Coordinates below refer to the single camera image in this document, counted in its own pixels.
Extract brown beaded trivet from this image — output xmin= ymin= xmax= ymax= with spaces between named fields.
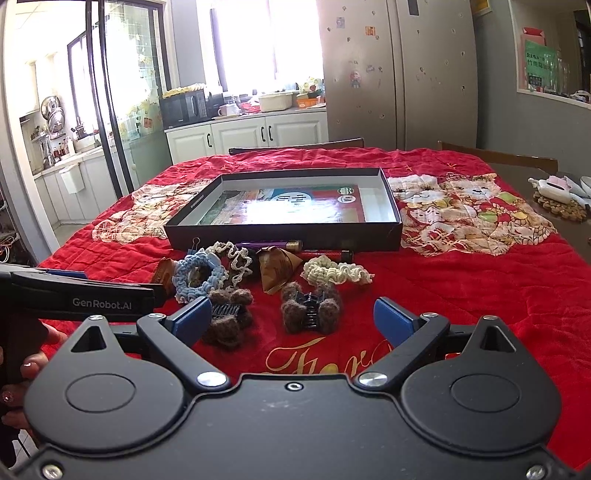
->
xmin=532 ymin=185 xmax=590 ymax=223

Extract purple slim lighter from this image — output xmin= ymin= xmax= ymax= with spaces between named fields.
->
xmin=235 ymin=240 xmax=304 ymax=253

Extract green wall notice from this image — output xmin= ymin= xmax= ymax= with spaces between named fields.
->
xmin=522 ymin=28 xmax=560 ymax=91

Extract white ceramic ornament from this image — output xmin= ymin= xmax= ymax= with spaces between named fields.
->
xmin=528 ymin=174 xmax=584 ymax=202

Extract cream and brown ruffled scrunchie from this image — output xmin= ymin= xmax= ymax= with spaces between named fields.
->
xmin=205 ymin=241 xmax=254 ymax=285

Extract black shallow cardboard box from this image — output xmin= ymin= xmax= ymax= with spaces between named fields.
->
xmin=164 ymin=167 xmax=403 ymax=253

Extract brown fuzzy hair claw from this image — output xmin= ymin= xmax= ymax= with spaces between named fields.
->
xmin=280 ymin=281 xmax=343 ymax=336
xmin=201 ymin=288 xmax=255 ymax=348

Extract steel pot lids rack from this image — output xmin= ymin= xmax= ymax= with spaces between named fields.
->
xmin=40 ymin=95 xmax=66 ymax=126

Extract white hanging bin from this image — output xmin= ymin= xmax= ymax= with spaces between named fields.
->
xmin=59 ymin=164 xmax=86 ymax=195

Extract brown pyramid packet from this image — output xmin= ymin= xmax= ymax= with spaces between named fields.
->
xmin=154 ymin=258 xmax=179 ymax=297
xmin=257 ymin=246 xmax=306 ymax=294

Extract red printed blanket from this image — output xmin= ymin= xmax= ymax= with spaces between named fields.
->
xmin=37 ymin=148 xmax=591 ymax=462

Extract person's left hand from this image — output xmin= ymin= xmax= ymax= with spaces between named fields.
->
xmin=0 ymin=322 xmax=62 ymax=441

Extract red slim lighter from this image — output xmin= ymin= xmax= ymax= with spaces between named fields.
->
xmin=302 ymin=248 xmax=354 ymax=260

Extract black framed glass door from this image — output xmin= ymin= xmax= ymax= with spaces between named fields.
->
xmin=67 ymin=0 xmax=172 ymax=190

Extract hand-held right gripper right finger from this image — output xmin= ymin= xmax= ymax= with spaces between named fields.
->
xmin=353 ymin=296 xmax=523 ymax=394

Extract white counter cabinets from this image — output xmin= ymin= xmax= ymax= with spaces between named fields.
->
xmin=165 ymin=110 xmax=329 ymax=165

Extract cream crochet scrunchie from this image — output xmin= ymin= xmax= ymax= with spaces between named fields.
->
xmin=301 ymin=257 xmax=375 ymax=289

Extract white plastic tub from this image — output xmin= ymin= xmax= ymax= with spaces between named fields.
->
xmin=259 ymin=92 xmax=297 ymax=113

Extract blue crochet scrunchie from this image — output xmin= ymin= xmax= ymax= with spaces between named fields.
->
xmin=172 ymin=253 xmax=230 ymax=304

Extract yellow flowers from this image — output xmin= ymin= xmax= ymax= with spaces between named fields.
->
xmin=161 ymin=83 xmax=204 ymax=99

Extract black microwave oven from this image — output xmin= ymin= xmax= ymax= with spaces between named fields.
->
xmin=159 ymin=89 xmax=211 ymax=130

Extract silver double-door refrigerator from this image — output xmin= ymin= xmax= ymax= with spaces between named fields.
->
xmin=318 ymin=0 xmax=479 ymax=151

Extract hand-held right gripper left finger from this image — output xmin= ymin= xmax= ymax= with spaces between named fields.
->
xmin=68 ymin=295 xmax=232 ymax=396

